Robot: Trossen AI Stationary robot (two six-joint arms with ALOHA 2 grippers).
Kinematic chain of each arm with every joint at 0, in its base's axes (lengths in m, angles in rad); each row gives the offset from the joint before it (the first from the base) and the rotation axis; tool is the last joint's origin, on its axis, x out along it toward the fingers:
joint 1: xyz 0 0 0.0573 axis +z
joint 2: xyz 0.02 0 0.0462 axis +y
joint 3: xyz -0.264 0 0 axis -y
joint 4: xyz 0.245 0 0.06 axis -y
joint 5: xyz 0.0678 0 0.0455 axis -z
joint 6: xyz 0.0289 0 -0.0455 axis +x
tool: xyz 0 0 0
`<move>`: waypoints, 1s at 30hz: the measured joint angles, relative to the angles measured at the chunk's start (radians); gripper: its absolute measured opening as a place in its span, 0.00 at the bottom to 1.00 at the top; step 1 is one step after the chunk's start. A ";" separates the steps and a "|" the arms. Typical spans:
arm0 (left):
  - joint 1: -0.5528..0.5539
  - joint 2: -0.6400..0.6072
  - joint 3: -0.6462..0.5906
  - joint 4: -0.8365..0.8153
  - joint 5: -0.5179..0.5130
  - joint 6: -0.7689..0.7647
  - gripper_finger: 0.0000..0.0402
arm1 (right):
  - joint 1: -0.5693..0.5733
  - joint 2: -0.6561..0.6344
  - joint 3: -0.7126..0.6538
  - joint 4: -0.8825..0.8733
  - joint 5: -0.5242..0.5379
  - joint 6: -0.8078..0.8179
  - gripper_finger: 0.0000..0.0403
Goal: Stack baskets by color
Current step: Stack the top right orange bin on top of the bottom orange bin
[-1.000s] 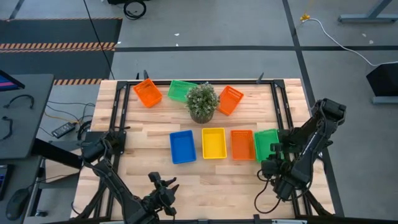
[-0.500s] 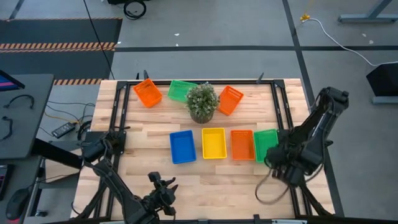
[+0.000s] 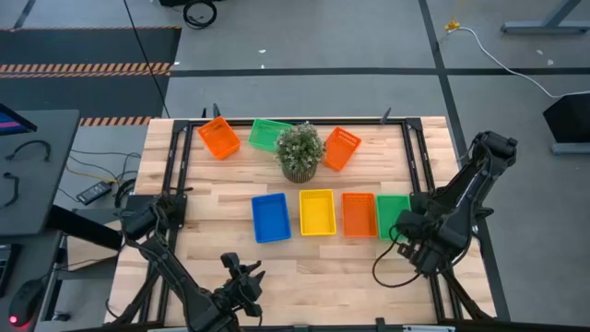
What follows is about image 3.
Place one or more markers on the black hazard-striped floor mat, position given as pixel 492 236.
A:
pixel 92 46

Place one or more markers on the green artificial plant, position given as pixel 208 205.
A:
pixel 299 147

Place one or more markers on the yellow plug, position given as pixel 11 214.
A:
pixel 453 25

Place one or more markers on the green plastic basket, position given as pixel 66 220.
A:
pixel 388 211
pixel 263 134

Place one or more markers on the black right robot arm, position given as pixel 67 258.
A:
pixel 479 175

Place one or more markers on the grey table foot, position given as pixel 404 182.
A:
pixel 571 148

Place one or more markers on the blue plastic basket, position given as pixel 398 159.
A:
pixel 271 217

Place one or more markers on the orange plastic basket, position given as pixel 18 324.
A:
pixel 220 138
pixel 359 215
pixel 342 148

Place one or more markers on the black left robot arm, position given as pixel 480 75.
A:
pixel 170 267

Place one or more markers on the computer monitor with lit screen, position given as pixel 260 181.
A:
pixel 14 122

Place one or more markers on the grey side desk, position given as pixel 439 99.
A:
pixel 37 184

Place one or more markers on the black table clamp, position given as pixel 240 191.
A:
pixel 215 113
pixel 380 324
pixel 385 116

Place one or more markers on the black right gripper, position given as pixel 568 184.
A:
pixel 431 249

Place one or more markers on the ribbed dark plant pot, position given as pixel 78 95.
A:
pixel 299 177

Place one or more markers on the black keyboard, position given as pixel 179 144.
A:
pixel 5 269

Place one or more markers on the grey table leg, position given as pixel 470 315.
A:
pixel 548 27

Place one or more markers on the black computer mouse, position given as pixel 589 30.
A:
pixel 25 302

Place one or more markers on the black diagonal beam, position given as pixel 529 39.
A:
pixel 87 230

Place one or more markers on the black panel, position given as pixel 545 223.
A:
pixel 569 117

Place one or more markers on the black power adapter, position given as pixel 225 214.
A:
pixel 94 193

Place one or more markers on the yellow plastic basket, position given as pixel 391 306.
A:
pixel 317 212

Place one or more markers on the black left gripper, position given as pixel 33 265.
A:
pixel 239 292

